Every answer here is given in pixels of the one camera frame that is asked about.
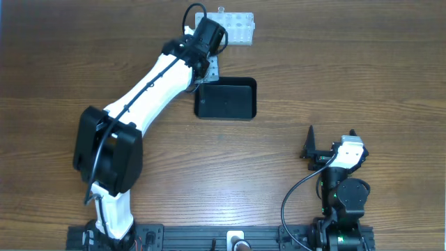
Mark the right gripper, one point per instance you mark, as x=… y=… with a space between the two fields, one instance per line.
x=318 y=157

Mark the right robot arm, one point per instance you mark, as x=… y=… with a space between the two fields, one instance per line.
x=348 y=195

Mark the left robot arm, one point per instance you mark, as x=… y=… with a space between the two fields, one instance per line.
x=157 y=87

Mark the black tray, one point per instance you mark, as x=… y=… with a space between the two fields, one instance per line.
x=226 y=101

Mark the white test tube rack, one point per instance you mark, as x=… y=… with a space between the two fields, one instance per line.
x=240 y=35

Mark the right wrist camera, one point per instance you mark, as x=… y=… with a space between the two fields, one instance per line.
x=348 y=153

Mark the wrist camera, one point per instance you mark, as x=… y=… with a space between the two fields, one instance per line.
x=348 y=153
x=210 y=68

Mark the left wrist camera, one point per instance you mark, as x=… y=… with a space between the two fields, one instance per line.
x=210 y=68

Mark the mounting rail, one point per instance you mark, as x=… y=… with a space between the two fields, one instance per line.
x=195 y=237

